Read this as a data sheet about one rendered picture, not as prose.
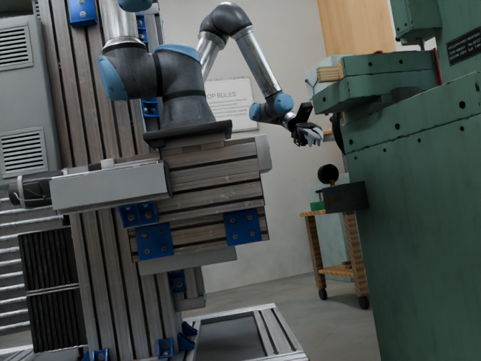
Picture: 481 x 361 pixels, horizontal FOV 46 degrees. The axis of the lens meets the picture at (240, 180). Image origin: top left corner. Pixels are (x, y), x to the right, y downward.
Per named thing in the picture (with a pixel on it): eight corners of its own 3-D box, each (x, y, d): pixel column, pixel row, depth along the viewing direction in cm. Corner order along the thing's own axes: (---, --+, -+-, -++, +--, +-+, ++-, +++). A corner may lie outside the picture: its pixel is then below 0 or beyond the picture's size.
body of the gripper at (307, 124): (317, 145, 218) (303, 135, 228) (318, 124, 214) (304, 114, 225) (299, 147, 215) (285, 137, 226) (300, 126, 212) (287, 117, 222)
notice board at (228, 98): (259, 129, 473) (250, 76, 476) (260, 129, 472) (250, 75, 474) (185, 137, 454) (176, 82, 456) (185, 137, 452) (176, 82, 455)
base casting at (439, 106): (460, 138, 187) (455, 112, 187) (630, 95, 133) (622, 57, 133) (343, 154, 172) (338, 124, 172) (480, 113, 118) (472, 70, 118)
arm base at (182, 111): (158, 132, 142) (152, 94, 142) (164, 140, 157) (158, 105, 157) (217, 123, 142) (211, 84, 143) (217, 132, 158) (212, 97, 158)
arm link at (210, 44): (163, 118, 201) (219, -3, 218) (150, 127, 215) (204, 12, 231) (192, 134, 206) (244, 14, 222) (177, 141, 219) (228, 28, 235)
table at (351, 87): (454, 104, 199) (450, 88, 200) (522, 81, 171) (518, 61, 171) (300, 121, 179) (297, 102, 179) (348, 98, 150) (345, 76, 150)
